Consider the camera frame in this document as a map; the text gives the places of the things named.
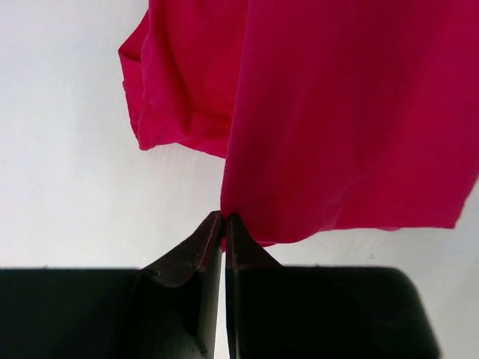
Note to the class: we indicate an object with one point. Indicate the red t shirt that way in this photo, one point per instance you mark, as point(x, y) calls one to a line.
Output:
point(330, 115)

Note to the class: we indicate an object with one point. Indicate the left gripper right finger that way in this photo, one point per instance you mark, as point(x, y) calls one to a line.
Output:
point(276, 311)

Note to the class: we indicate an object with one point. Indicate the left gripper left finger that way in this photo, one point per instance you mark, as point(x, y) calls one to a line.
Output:
point(166, 310)

